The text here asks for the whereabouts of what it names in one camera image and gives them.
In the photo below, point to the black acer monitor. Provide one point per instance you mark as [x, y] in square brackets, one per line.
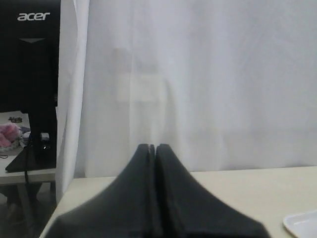
[29, 56]

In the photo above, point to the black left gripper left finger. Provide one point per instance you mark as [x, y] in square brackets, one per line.
[125, 209]

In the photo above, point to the white backdrop curtain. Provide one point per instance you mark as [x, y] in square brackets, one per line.
[228, 84]

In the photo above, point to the white rectangular tray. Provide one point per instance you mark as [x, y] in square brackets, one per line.
[302, 225]

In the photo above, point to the grey side desk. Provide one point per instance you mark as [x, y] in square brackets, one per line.
[37, 161]

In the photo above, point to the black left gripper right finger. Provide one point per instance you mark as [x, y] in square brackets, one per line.
[188, 210]

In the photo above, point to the pink plush toy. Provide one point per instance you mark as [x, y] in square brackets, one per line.
[9, 133]

